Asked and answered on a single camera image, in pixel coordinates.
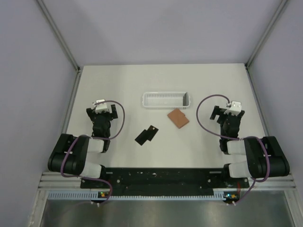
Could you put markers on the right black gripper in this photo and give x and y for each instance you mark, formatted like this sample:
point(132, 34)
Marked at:
point(216, 111)

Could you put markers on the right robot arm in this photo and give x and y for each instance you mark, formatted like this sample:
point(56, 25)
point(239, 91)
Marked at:
point(260, 154)

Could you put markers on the black credit card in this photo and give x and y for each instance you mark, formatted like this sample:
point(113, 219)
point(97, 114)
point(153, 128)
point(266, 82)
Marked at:
point(142, 137)
point(149, 133)

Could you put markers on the white plastic basket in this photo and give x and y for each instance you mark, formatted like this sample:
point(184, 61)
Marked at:
point(164, 100)

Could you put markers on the left aluminium frame post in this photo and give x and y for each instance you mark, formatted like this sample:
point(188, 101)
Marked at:
point(57, 34)

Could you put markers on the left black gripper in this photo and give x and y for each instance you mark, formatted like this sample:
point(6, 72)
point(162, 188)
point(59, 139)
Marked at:
point(91, 113)

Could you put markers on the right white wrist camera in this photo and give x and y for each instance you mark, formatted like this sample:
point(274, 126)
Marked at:
point(234, 107)

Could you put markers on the brown leather card holder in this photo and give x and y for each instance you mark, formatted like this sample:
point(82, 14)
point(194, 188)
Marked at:
point(178, 118)

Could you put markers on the aluminium frame post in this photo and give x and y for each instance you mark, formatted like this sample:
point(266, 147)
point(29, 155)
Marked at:
point(267, 32)
point(57, 34)

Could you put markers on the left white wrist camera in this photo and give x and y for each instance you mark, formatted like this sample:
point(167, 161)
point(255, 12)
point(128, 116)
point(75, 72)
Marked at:
point(100, 106)

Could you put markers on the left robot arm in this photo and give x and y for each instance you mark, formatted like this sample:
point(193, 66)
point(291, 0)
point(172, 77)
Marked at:
point(69, 155)

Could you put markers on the right aluminium frame post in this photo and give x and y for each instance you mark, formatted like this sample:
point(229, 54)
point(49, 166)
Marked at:
point(267, 32)

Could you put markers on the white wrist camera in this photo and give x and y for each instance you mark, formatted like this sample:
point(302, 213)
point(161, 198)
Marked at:
point(234, 107)
point(100, 106)

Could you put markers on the grey slotted cable duct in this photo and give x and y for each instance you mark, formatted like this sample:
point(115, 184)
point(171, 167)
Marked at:
point(99, 195)

